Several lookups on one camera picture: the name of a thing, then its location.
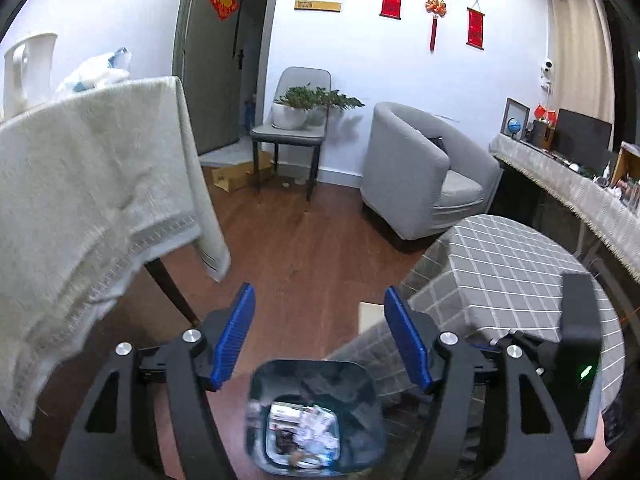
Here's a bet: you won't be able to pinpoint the dark blue trash bin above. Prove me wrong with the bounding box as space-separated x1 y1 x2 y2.
245 360 386 479

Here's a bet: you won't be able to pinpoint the person's right hand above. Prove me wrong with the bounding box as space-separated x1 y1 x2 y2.
575 415 610 480

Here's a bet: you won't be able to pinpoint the grey checked tablecloth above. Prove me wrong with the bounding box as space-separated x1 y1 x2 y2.
326 212 627 480

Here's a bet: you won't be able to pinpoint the beige fringed desk cloth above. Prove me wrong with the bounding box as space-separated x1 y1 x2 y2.
489 134 640 283

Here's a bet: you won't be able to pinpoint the wooden bookshelf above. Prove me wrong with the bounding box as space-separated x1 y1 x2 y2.
610 141 640 202

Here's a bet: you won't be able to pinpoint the black monitor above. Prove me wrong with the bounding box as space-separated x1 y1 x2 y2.
551 108 612 172

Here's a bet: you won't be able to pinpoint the beige tablecloth side table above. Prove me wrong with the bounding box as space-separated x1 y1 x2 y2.
1 77 231 440

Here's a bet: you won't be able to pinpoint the grey armchair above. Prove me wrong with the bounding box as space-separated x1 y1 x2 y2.
360 102 501 240

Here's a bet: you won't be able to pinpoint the small blue globe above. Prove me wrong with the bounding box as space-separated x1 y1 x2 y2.
506 117 522 139

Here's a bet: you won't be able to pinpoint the small red flags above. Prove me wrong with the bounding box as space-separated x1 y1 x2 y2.
534 104 558 127

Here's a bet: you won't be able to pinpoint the cardboard box on floor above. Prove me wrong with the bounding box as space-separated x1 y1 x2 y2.
210 150 272 193

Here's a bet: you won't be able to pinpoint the black handbag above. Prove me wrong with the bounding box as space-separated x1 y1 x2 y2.
430 136 447 153

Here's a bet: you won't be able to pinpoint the beige curtain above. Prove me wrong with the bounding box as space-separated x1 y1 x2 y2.
549 0 615 124

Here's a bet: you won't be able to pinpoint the grey dining chair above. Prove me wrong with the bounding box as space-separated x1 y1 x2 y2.
250 66 332 202

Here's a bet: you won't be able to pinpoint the potted green plant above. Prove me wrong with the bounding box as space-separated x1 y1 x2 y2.
271 84 364 130

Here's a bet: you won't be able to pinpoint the white plastic bag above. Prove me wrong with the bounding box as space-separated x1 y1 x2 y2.
53 48 132 99

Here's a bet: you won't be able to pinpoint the right red scroll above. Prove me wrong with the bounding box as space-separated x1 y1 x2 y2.
466 8 484 50

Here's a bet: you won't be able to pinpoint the white electric kettle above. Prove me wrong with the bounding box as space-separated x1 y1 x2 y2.
3 32 58 120

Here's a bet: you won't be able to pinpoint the grey door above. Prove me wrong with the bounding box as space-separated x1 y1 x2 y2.
172 0 268 155

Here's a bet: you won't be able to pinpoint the red fu door sticker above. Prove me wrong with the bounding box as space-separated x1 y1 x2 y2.
209 0 240 21

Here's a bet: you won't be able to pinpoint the grey picture frame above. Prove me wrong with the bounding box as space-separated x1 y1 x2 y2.
500 98 529 140

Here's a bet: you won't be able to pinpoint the white security camera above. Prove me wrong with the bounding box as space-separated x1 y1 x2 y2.
540 58 553 94

